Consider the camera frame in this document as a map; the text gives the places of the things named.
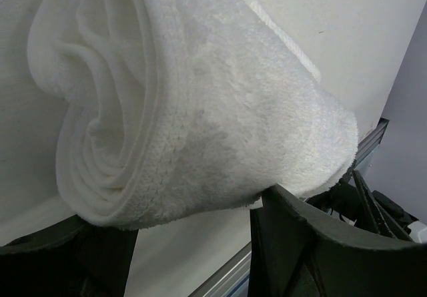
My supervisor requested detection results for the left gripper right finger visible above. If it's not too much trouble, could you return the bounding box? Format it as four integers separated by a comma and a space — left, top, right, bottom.
248, 184, 427, 297

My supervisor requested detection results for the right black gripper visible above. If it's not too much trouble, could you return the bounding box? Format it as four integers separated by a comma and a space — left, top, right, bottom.
306, 170, 418, 234

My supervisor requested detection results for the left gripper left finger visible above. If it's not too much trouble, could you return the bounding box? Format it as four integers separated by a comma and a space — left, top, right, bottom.
1, 216, 138, 296

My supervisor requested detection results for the white towel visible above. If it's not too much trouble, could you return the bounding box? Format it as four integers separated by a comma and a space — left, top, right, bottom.
27, 0, 358, 229

